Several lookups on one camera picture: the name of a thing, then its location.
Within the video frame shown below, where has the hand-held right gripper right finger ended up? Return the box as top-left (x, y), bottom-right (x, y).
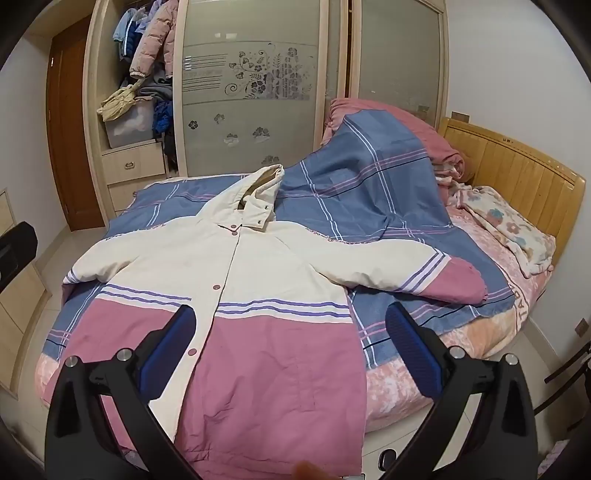
top-left (385, 302), bottom-right (539, 480)

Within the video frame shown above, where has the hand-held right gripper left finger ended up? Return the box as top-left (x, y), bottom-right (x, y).
top-left (45, 304), bottom-right (197, 480)

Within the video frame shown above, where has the cream and pink hooded jacket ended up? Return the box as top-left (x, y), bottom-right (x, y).
top-left (61, 164), bottom-right (489, 478)

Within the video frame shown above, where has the pile of dark clothes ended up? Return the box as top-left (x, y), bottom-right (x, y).
top-left (139, 60), bottom-right (178, 171)

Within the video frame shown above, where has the wardrobe drawer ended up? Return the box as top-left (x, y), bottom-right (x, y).
top-left (102, 141), bottom-right (168, 185)
top-left (107, 178), bottom-right (169, 217)

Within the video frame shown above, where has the brown wooden door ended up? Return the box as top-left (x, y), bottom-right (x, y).
top-left (46, 32), bottom-right (106, 234)

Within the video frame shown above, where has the floral fleece blanket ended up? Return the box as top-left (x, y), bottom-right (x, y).
top-left (450, 182), bottom-right (557, 278)

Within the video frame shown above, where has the blue plaid duvet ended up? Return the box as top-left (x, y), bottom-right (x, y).
top-left (46, 112), bottom-right (515, 370)

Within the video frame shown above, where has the clear plastic storage box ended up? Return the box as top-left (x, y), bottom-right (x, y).
top-left (104, 99), bottom-right (155, 149)

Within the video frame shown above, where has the beige cloth bag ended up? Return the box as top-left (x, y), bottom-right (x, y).
top-left (96, 78), bottom-right (145, 123)

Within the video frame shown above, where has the wooden headboard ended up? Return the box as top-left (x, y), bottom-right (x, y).
top-left (436, 117), bottom-right (587, 266)

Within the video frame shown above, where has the cream wardrobe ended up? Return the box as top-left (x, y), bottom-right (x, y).
top-left (83, 0), bottom-right (451, 217)

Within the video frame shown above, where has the pink quilt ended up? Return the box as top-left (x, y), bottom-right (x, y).
top-left (322, 98), bottom-right (476, 185)

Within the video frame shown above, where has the blue hanging jacket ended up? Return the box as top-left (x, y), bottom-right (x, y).
top-left (121, 16), bottom-right (151, 63)

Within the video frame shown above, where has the light blue hanging garment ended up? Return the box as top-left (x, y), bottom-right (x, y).
top-left (112, 7), bottom-right (139, 61)

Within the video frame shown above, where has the pink hanging puffer jacket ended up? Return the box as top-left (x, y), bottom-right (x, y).
top-left (129, 0), bottom-right (181, 79)

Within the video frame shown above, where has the frosted floral sliding door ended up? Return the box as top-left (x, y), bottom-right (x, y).
top-left (174, 0), bottom-right (345, 178)

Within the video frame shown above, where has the frosted plain sliding door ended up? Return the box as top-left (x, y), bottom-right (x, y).
top-left (348, 0), bottom-right (451, 132)

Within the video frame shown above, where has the black chair frame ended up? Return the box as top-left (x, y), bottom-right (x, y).
top-left (531, 342), bottom-right (591, 416)

